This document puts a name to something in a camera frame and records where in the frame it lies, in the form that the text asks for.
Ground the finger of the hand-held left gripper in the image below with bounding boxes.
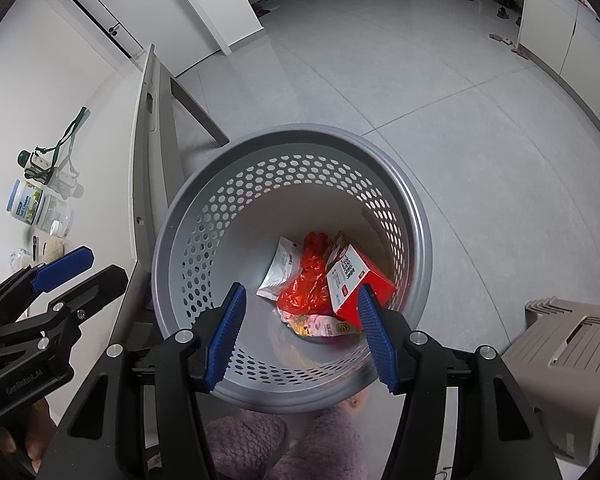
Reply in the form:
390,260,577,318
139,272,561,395
0,246,95,331
0,264,129,361

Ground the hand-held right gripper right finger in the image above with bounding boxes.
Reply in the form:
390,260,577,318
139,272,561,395
356,283,563,480

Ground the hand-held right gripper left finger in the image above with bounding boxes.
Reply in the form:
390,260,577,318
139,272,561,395
44,282,247,480

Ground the pink snack packet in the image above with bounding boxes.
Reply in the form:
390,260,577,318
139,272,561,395
282,310,366,343

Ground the red cardboard box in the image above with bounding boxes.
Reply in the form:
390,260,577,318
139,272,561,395
325,242,398,333

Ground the white foil packet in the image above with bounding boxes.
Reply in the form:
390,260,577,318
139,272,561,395
256,236,306,302

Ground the red plastic bag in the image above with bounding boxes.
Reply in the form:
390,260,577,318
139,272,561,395
277,231,338,317

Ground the grey perforated basket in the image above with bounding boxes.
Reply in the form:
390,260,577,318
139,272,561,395
151,125,433,415

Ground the person's left hand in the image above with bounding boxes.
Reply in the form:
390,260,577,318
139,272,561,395
0,395,58,466

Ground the beige plush ball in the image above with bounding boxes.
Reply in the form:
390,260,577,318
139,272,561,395
39,237,67,264

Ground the milk powder tub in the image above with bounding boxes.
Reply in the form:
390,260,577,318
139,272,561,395
6,179,48,226

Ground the purple fluffy slipper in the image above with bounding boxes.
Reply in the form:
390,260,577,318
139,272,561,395
205,412,287,480
267,405,368,480

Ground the beige plastic stool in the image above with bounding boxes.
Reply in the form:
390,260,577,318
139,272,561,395
500,297,600,468

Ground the white door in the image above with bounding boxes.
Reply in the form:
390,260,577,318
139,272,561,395
60,0,146,59

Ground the white cabinet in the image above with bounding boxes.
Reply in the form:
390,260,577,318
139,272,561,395
517,0,600,121

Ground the water bottle with green strap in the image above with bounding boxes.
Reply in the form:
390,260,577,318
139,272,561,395
16,106,89,185

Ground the grey table frame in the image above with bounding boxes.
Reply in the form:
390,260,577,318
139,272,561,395
129,44,231,311

